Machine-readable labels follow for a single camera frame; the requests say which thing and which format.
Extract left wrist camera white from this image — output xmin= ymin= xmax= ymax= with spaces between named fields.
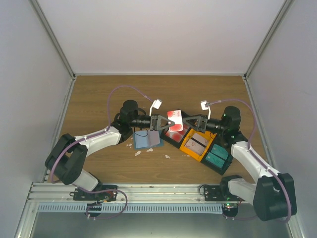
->
xmin=149 ymin=99 xmax=162 ymax=116

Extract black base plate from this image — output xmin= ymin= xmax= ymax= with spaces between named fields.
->
xmin=198 ymin=184 xmax=240 ymax=202
xmin=69 ymin=184 xmax=118 ymax=202

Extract red white cards in tray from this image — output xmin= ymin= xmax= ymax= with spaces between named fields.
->
xmin=165 ymin=130 xmax=187 ymax=143

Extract black card tray far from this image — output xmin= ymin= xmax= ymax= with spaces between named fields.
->
xmin=160 ymin=110 xmax=190 ymax=149

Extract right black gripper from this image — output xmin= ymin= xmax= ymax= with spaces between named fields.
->
xmin=182 ymin=114 xmax=227 ymax=134

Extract pink white card in orange tray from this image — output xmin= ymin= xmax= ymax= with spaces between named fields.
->
xmin=185 ymin=133 xmax=209 ymax=155

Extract black card tray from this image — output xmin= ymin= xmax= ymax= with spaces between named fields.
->
xmin=160 ymin=110 xmax=190 ymax=149
xmin=201 ymin=144 xmax=233 ymax=175

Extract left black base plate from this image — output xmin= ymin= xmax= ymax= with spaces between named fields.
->
xmin=69 ymin=184 xmax=118 ymax=202

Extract slotted grey cable duct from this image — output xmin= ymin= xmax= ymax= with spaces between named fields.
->
xmin=38 ymin=203 xmax=222 ymax=214

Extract teal credit card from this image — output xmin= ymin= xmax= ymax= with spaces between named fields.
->
xmin=206 ymin=144 xmax=228 ymax=168

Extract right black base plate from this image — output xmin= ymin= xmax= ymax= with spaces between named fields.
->
xmin=198 ymin=184 xmax=240 ymax=202

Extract orange card tray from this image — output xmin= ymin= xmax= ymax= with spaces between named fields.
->
xmin=179 ymin=129 xmax=217 ymax=162

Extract red white credit card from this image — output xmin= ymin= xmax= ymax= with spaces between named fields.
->
xmin=167 ymin=110 xmax=183 ymax=132

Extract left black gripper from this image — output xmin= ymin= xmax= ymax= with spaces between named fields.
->
xmin=130 ymin=114 xmax=175 ymax=131

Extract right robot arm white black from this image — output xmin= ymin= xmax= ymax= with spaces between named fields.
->
xmin=183 ymin=106 xmax=297 ymax=222

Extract black card tray near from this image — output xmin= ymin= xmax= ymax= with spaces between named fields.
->
xmin=201 ymin=144 xmax=233 ymax=175

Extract aluminium front rail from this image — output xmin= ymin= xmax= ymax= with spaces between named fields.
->
xmin=26 ymin=182 xmax=295 ymax=204

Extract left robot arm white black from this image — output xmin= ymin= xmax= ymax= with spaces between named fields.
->
xmin=45 ymin=100 xmax=175 ymax=200

